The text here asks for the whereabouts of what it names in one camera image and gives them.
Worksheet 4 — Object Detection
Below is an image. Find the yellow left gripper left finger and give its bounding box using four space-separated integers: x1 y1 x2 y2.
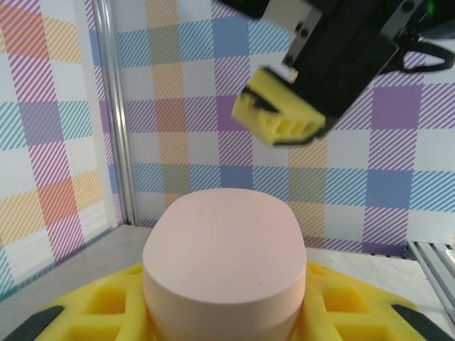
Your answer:
0 261 154 341

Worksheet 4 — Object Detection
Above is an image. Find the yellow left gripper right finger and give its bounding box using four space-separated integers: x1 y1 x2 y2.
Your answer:
291 259 455 341

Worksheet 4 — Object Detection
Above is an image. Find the black looped cable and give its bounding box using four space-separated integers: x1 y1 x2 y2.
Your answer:
400 33 455 74

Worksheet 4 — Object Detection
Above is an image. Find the aluminium side frame rail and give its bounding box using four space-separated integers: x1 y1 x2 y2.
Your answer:
406 239 455 285

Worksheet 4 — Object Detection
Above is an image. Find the aluminium frame post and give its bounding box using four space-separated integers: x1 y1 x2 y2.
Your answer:
92 0 140 225

